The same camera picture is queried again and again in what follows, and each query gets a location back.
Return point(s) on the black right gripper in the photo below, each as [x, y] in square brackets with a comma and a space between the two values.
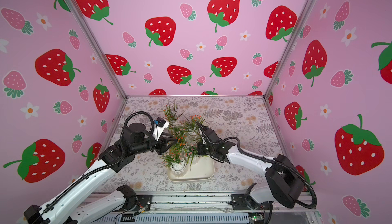
[206, 136]

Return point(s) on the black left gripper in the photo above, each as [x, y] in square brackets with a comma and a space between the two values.
[161, 145]

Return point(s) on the white pot orange flower plant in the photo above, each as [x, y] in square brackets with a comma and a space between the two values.
[192, 125]

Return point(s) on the potted plant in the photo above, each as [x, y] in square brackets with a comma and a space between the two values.
[171, 113]
[175, 158]

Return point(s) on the white pot pink flower plant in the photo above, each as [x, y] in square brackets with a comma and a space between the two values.
[191, 154]

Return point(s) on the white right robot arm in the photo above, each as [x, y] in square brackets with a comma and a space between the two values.
[285, 184]

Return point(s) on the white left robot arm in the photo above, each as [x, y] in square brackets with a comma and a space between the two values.
[65, 208]

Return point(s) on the cream storage tray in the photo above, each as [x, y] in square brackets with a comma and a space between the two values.
[202, 170]

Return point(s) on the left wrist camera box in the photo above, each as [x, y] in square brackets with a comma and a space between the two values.
[136, 132]

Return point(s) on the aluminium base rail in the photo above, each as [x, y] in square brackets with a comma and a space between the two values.
[203, 207]

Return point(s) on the silver corner frame post left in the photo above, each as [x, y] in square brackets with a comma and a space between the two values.
[80, 19]

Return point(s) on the silver corner frame post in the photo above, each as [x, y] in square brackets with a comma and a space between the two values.
[80, 19]
[302, 19]

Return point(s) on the silver corner frame post right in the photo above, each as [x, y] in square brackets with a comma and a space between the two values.
[302, 19]

